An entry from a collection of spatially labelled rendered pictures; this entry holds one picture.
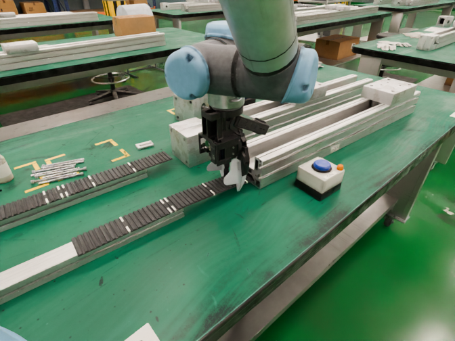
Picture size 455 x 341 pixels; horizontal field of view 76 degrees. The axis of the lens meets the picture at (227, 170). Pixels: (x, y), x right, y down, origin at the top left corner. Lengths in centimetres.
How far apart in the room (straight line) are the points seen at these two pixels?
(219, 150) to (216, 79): 19
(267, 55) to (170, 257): 40
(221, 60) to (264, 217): 36
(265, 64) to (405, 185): 147
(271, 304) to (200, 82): 92
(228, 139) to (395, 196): 134
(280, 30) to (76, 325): 50
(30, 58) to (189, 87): 172
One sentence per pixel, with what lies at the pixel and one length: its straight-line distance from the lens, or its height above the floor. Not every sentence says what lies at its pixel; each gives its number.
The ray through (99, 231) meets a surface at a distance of 63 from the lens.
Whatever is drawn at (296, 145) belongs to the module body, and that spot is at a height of 86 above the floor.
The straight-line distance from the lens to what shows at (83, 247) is 60.
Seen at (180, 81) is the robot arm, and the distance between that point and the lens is 46.
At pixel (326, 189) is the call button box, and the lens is 72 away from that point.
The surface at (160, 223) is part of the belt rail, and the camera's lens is 64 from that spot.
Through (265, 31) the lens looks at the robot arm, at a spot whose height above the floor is 118.
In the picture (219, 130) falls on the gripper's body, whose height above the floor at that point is 96.
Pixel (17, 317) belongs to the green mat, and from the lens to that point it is 61.
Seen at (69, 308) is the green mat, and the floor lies 78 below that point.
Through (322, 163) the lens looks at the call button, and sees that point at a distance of 73.
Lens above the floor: 122
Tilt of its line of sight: 34 degrees down
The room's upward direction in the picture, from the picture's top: straight up
